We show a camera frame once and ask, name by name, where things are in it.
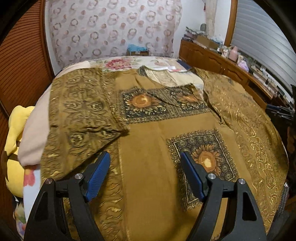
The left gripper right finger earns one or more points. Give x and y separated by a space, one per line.
230 204

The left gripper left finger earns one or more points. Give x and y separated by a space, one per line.
47 220

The brown gold patterned shirt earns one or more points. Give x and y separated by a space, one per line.
144 126

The white fruit print blanket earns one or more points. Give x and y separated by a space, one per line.
31 187

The yellow plush toy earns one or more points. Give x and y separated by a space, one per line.
12 169

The beige pillow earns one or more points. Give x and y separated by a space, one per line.
35 133

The wooden louvered wardrobe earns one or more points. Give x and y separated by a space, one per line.
26 69

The pink tissue pack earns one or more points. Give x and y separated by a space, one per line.
243 65

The pink thermos jug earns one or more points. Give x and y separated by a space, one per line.
233 54

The wooden sideboard cabinet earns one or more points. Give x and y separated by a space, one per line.
197 56

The floral bed quilt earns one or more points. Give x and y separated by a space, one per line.
123 63

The cardboard box on cabinet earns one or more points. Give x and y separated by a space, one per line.
207 43

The grey window blind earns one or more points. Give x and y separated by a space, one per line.
257 35

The cardboard box blue contents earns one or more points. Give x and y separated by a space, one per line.
134 50

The stack of folded papers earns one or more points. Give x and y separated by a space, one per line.
191 34

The circle patterned curtain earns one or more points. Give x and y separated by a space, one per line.
86 30

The beige side curtain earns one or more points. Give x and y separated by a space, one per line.
210 12

